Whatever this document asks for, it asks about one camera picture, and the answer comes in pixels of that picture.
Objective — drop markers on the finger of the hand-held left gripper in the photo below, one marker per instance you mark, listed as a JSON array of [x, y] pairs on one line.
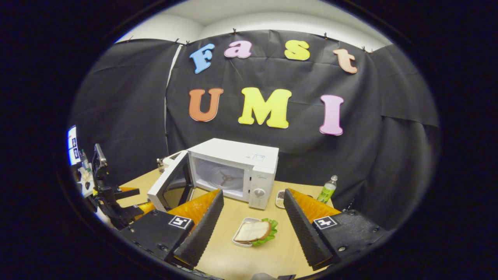
[[134, 212], [126, 193]]

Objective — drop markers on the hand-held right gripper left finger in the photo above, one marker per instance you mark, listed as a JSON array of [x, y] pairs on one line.
[[206, 229]]

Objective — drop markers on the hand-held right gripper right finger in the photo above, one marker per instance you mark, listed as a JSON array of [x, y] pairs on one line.
[[305, 233]]

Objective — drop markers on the sandwich with lettuce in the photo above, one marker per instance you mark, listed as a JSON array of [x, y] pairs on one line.
[[253, 231]]

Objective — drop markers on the white microwave oven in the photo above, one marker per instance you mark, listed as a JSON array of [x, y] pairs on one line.
[[241, 155]]

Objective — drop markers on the white rectangular dish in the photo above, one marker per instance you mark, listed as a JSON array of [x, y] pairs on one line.
[[238, 242]]

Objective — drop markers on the divided white plate with beans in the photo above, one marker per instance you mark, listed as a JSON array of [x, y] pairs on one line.
[[280, 198]]

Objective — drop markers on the green label drink bottle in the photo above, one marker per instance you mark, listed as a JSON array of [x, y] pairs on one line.
[[327, 191]]

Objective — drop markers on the white toaster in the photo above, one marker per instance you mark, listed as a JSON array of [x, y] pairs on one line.
[[167, 160]]

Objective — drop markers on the computer screen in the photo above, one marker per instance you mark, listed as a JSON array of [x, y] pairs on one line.
[[72, 146]]

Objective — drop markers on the black backdrop cloth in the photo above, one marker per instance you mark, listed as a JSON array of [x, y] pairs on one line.
[[369, 155]]

